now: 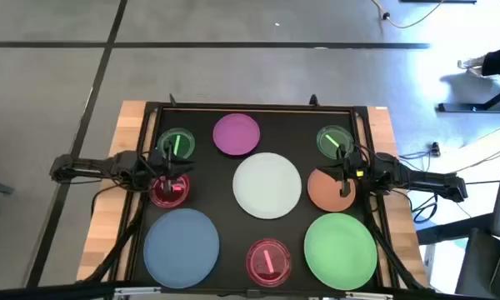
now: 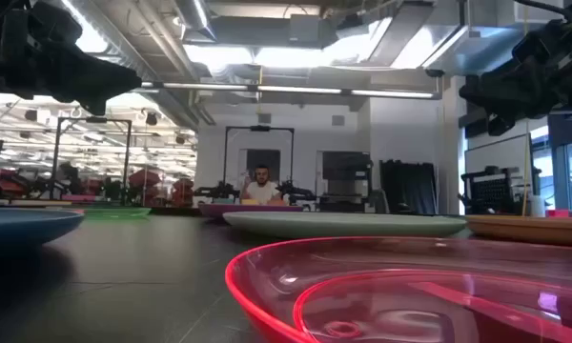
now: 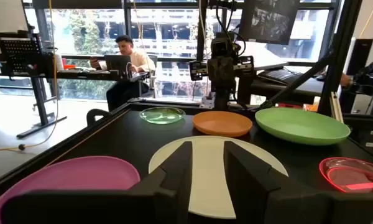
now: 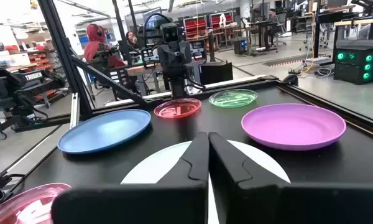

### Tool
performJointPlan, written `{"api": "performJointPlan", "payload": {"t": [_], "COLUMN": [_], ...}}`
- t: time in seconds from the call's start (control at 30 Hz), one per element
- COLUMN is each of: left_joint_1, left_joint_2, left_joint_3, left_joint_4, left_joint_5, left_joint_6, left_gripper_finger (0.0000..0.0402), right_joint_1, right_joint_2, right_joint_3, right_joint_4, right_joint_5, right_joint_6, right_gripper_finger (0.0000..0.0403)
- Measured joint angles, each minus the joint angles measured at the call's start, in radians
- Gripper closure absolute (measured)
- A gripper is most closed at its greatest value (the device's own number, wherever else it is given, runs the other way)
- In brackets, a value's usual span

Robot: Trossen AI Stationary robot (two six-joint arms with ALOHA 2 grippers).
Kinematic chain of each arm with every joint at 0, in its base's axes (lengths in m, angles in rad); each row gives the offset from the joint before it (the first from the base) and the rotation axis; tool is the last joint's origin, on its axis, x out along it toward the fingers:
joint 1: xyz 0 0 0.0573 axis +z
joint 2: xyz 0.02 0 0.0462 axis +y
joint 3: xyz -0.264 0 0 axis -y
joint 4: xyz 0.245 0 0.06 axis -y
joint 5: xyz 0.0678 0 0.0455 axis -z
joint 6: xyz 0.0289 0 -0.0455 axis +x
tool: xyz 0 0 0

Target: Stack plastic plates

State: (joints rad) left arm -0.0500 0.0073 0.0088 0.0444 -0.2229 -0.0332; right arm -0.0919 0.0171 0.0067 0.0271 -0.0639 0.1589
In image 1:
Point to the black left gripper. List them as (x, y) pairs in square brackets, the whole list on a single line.
[(158, 166)]

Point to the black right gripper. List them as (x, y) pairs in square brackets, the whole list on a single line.
[(350, 171)]

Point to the orange plastic plate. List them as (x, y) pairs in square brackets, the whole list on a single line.
[(325, 196)]

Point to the clear red small plate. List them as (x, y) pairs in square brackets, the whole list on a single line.
[(180, 195), (260, 266)]

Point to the purple plastic plate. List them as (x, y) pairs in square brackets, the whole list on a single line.
[(236, 134)]

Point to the large green plastic plate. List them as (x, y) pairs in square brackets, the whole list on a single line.
[(340, 251)]

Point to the large blue plastic plate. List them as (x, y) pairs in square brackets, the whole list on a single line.
[(181, 248)]

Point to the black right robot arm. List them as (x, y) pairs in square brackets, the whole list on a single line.
[(425, 179)]

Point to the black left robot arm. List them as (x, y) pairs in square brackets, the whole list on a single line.
[(87, 167)]

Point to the black table mat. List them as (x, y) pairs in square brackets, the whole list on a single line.
[(291, 125)]

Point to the large white plastic plate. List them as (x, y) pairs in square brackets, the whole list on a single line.
[(266, 185)]

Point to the black power plug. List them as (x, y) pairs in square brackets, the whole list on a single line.
[(435, 149)]

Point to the black stand base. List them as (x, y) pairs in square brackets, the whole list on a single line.
[(462, 107)]

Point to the black frame post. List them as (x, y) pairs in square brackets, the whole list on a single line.
[(173, 101), (313, 100)]

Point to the black frame beam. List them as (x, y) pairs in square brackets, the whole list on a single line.
[(46, 291)]

